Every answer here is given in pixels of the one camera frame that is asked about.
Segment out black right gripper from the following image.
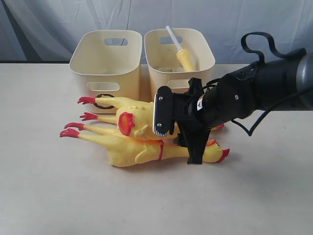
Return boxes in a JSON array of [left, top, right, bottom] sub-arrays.
[[171, 77, 211, 165]]

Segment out chicken neck with white squeaker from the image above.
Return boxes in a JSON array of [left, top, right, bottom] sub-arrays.
[[165, 25, 195, 72]]

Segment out headless rubber chicken body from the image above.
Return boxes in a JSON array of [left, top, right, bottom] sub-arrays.
[[116, 104, 179, 141]]

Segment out yellow rubber chicken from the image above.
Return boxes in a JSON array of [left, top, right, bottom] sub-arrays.
[[77, 95, 225, 130], [59, 122, 230, 168]]

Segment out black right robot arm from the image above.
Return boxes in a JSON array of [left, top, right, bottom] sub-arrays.
[[173, 54, 313, 165]]

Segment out cream bin marked X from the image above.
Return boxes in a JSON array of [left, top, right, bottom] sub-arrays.
[[144, 28, 215, 97]]

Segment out cream bin marked O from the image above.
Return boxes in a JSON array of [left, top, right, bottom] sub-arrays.
[[69, 30, 142, 100]]

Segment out blue-grey backdrop curtain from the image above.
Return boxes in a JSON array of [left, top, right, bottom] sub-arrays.
[[0, 0, 313, 64]]

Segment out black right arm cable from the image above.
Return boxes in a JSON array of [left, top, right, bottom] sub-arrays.
[[229, 31, 313, 137]]

